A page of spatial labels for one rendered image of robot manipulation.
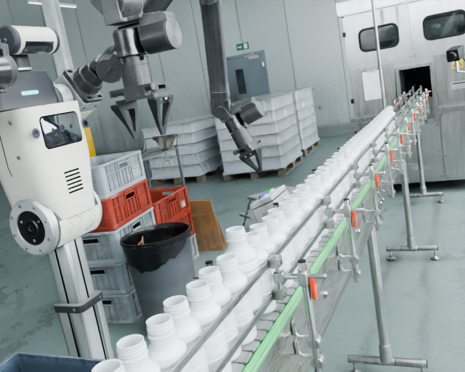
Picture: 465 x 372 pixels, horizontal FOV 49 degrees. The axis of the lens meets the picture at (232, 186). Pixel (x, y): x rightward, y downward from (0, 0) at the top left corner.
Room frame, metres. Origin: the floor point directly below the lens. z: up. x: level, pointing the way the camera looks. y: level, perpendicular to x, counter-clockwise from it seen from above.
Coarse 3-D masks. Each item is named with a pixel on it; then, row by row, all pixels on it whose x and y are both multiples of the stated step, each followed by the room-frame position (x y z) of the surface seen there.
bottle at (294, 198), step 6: (288, 198) 1.27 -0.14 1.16; (294, 198) 1.24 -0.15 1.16; (294, 204) 1.24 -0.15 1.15; (294, 210) 1.24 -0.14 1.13; (300, 210) 1.24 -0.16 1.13; (300, 216) 1.23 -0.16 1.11; (306, 228) 1.25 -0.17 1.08; (306, 234) 1.24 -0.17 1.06; (306, 240) 1.24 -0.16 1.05; (306, 246) 1.23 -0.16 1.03; (306, 258) 1.24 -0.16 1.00
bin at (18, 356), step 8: (16, 352) 1.10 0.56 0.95; (24, 352) 1.09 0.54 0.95; (8, 360) 1.07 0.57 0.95; (16, 360) 1.09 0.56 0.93; (24, 360) 1.08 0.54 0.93; (32, 360) 1.07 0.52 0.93; (40, 360) 1.06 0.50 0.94; (48, 360) 1.05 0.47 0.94; (56, 360) 1.04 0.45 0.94; (64, 360) 1.03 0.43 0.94; (72, 360) 1.02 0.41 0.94; (80, 360) 1.01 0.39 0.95; (88, 360) 1.00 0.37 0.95; (96, 360) 0.99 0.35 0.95; (104, 360) 0.98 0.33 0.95; (0, 368) 1.05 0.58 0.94; (8, 368) 1.06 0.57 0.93; (16, 368) 1.08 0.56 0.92; (24, 368) 1.09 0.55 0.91; (32, 368) 1.08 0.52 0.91; (40, 368) 1.07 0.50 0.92; (48, 368) 1.05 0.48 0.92; (56, 368) 1.04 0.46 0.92; (64, 368) 1.03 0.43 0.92; (72, 368) 1.02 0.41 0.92; (80, 368) 1.01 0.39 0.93; (88, 368) 1.00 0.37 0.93
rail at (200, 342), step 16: (384, 144) 2.54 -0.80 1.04; (336, 208) 1.50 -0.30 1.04; (304, 224) 1.20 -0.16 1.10; (288, 240) 1.08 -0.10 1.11; (304, 256) 1.17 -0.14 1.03; (288, 272) 1.05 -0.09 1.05; (256, 320) 0.87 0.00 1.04; (208, 336) 0.71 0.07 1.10; (240, 336) 0.80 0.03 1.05; (192, 352) 0.66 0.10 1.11; (176, 368) 0.62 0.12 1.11
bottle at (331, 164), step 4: (324, 164) 1.62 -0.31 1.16; (328, 164) 1.61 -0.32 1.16; (332, 164) 1.61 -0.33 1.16; (332, 168) 1.61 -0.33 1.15; (332, 172) 1.61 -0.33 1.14; (336, 172) 1.62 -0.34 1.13; (332, 176) 1.60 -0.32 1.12; (336, 176) 1.60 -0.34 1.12; (336, 180) 1.60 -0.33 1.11; (340, 184) 1.61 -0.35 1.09; (336, 188) 1.60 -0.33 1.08; (340, 188) 1.61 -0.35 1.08; (336, 192) 1.60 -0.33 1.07; (340, 192) 1.61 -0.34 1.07; (340, 196) 1.60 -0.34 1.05; (340, 200) 1.60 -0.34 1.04; (340, 208) 1.60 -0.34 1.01
